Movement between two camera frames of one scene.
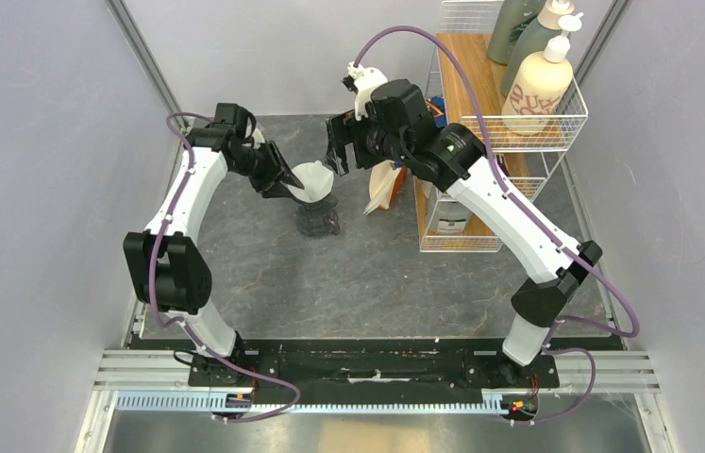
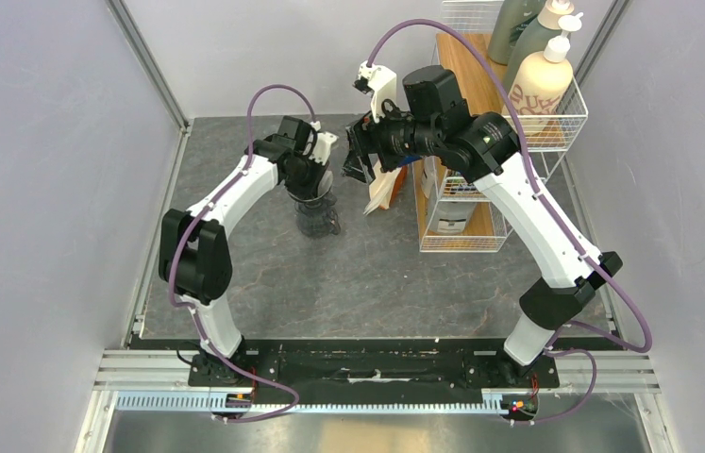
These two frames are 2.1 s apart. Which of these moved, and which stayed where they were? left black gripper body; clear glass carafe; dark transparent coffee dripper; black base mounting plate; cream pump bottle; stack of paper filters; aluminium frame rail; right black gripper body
Moved: left black gripper body; dark transparent coffee dripper
Stayed: right black gripper body; aluminium frame rail; stack of paper filters; black base mounting plate; clear glass carafe; cream pump bottle
